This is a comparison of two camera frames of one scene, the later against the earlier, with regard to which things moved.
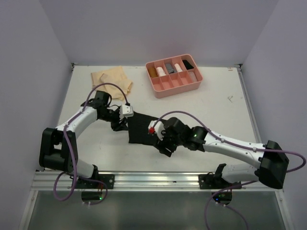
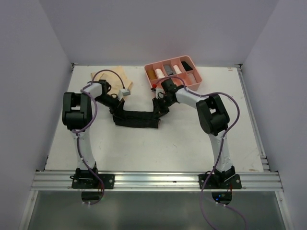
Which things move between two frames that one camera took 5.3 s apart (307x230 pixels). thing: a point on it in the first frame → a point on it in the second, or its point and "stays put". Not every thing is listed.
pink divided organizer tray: x=174 y=75 stays put
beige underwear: x=115 y=75 stays put
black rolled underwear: x=187 y=65 stays put
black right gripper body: x=170 y=141 → x=162 y=104
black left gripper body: x=113 y=117 → x=113 y=104
